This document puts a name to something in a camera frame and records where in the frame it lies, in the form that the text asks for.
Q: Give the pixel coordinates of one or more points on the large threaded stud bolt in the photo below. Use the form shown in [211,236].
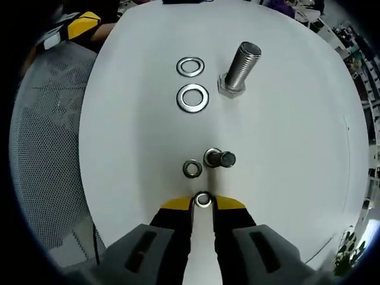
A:
[242,68]

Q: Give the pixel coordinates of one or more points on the large wavy metal washer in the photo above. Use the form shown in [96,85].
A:
[179,66]

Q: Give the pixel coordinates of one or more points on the small metal washer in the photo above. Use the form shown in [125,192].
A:
[186,169]
[196,202]

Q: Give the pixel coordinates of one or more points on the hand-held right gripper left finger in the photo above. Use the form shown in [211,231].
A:
[166,237]

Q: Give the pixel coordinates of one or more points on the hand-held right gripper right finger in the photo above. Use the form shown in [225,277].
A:
[237,237]

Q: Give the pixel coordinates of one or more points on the green leafy potted plant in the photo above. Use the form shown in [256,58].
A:
[348,252]

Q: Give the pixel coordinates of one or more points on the grey mesh office chair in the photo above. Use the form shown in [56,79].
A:
[47,148]

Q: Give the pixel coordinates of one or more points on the small threaded stud bolt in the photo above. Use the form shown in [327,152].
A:
[221,158]

